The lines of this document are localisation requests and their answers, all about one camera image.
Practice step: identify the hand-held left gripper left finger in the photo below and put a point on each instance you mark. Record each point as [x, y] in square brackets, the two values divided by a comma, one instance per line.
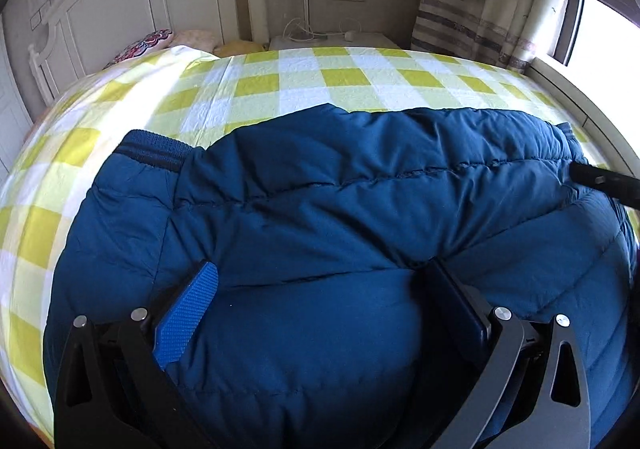
[187, 314]

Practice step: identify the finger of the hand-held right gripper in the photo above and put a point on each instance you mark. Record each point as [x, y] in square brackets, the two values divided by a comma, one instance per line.
[605, 181]

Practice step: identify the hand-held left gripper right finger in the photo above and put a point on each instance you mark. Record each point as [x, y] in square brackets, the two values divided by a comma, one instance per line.
[460, 314]

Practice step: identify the blue puffer jacket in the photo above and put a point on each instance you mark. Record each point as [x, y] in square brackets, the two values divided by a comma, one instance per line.
[325, 204]

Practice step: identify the white window ledge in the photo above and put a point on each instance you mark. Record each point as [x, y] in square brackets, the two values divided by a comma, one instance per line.
[575, 89]

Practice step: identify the window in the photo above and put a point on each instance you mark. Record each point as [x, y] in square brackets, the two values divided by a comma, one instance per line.
[600, 29]

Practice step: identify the bed with yellow checked sheet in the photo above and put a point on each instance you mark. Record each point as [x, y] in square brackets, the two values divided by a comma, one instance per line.
[300, 79]

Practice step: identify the yellow pillow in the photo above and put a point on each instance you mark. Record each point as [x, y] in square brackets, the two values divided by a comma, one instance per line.
[235, 49]

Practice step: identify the white nightstand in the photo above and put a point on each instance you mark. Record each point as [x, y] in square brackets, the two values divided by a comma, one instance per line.
[375, 41]

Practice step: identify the floral print pillow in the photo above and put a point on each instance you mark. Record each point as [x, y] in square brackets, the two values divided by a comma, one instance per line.
[145, 44]

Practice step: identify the white wardrobe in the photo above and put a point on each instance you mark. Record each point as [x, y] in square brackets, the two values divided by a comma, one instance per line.
[10, 104]

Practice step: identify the white wooden headboard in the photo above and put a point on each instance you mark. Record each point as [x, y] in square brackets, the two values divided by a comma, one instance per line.
[125, 4]

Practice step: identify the wall switch panel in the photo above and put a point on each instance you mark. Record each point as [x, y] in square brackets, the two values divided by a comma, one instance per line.
[38, 6]

